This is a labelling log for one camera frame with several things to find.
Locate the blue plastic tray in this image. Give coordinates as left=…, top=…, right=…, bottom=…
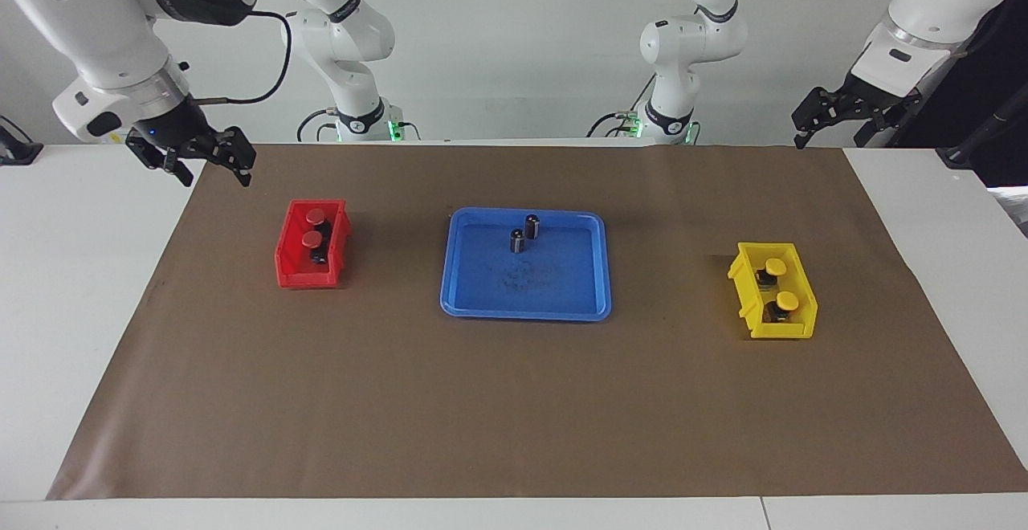
left=439, top=207, right=613, bottom=322

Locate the black stand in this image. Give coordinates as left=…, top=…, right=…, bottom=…
left=936, top=92, right=1028, bottom=171

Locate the red plastic bin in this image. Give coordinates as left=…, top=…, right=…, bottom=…
left=275, top=198, right=353, bottom=289

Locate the black panel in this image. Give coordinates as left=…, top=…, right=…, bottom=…
left=899, top=0, right=1028, bottom=187

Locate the black clamp on table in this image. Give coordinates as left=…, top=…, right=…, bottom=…
left=0, top=116, right=43, bottom=166

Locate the yellow plastic bin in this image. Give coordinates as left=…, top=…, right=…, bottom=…
left=728, top=242, right=818, bottom=340

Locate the brown paper table mat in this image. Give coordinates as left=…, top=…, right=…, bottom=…
left=46, top=143, right=1028, bottom=501

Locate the black right base cable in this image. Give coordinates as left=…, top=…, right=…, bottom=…
left=296, top=108, right=342, bottom=144

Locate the black base cable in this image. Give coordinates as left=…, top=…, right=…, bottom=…
left=585, top=72, right=655, bottom=139
left=296, top=108, right=342, bottom=144

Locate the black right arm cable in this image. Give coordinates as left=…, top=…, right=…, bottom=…
left=193, top=10, right=294, bottom=105

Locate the black left base cable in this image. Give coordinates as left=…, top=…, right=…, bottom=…
left=585, top=72, right=655, bottom=139

